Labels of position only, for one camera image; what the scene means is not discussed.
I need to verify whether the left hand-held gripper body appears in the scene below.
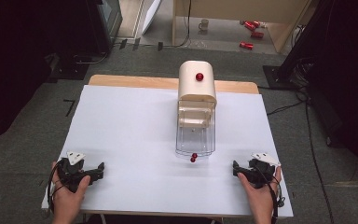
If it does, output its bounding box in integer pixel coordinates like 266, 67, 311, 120
56, 151, 90, 193

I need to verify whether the white board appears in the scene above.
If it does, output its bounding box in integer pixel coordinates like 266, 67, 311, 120
141, 0, 163, 35

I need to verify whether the cream cabinet with red knob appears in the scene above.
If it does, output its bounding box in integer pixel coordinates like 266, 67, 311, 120
177, 60, 218, 129

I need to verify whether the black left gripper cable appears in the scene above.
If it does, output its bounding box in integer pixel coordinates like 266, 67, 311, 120
47, 159, 67, 214

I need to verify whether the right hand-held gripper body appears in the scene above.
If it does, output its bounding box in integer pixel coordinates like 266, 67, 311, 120
247, 152, 282, 189

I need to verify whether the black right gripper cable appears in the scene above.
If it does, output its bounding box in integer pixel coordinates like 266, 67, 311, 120
260, 169, 286, 224

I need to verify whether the grey mug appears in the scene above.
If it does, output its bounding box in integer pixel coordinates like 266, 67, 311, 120
198, 18, 210, 33

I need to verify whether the black floor cable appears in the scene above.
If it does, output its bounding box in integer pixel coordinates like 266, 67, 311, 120
266, 89, 336, 224

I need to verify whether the clear drawer with red knob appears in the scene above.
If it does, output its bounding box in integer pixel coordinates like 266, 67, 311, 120
174, 106, 216, 163

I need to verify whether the dark monitor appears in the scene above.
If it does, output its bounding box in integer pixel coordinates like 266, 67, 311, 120
86, 0, 124, 54

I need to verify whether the black flat base plate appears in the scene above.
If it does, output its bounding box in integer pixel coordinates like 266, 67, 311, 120
48, 61, 90, 82

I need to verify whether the black stand base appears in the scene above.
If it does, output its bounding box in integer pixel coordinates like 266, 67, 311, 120
262, 64, 300, 91

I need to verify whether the person's left hand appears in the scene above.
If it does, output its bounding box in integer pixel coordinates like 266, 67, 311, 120
51, 161, 91, 217

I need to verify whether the person's right hand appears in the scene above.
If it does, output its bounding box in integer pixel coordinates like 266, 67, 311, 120
237, 165, 282, 217

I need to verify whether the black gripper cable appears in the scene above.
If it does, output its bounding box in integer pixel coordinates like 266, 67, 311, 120
47, 159, 67, 214
260, 169, 286, 224

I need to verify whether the black hanging cable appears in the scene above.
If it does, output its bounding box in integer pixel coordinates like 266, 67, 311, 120
167, 0, 193, 49

